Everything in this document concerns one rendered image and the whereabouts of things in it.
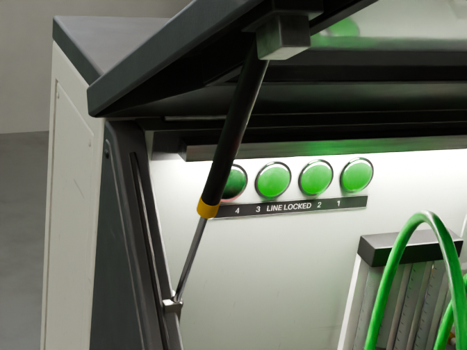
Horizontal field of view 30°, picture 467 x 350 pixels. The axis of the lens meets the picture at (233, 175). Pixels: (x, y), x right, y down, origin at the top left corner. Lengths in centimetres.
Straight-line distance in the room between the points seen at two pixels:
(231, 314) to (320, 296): 13
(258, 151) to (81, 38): 29
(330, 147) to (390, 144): 9
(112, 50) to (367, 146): 34
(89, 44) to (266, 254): 35
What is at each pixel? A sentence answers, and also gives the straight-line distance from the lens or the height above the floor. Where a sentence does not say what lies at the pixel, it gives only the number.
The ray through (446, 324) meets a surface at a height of 122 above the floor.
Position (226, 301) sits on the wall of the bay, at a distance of 114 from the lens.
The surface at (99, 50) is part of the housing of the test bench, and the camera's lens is 110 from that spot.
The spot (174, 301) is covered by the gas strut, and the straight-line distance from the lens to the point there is 92.
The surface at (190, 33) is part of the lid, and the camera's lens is 69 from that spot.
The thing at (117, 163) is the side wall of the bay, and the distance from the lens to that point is 97.
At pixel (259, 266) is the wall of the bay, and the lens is 113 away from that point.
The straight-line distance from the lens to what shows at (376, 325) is 116.
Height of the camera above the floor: 180
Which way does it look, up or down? 23 degrees down
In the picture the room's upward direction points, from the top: 8 degrees clockwise
